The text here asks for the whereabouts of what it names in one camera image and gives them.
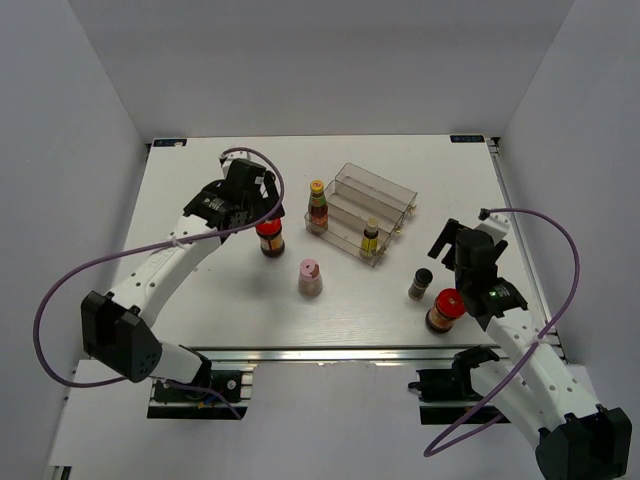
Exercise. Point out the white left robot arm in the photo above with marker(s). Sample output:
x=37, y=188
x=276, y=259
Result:
x=117, y=326

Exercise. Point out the small yellow label bottle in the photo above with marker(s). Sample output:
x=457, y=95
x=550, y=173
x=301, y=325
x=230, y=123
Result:
x=369, y=242

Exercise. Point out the right blue logo sticker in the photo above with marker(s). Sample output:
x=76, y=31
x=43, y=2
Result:
x=463, y=139

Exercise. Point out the left blue logo sticker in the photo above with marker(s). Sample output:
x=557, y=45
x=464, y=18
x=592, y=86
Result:
x=169, y=143

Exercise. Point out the red lid chili jar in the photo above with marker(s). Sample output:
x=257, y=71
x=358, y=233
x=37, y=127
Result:
x=448, y=307

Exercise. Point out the clear tiered organizer rack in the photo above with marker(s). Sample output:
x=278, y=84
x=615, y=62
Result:
x=353, y=196

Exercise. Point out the pink cap spice shaker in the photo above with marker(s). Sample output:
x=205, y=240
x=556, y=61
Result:
x=310, y=283

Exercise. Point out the yellow cap sauce bottle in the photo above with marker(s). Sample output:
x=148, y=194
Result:
x=317, y=207

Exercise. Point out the black cap pepper shaker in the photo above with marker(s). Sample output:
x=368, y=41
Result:
x=420, y=283

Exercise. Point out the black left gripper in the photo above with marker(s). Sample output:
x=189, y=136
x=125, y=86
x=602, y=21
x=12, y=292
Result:
x=267, y=203

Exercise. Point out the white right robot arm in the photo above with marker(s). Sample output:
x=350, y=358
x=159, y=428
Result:
x=572, y=434

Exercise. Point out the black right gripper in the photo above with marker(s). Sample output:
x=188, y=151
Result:
x=448, y=236

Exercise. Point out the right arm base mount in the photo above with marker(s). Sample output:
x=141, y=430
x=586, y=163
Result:
x=443, y=383

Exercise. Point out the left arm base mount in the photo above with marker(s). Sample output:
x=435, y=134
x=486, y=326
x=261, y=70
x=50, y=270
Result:
x=224, y=395

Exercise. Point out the blue logo sticker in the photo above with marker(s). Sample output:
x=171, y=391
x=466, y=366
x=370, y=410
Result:
x=463, y=139
x=169, y=143

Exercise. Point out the red lid dark sauce jar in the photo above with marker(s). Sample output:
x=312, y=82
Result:
x=269, y=232

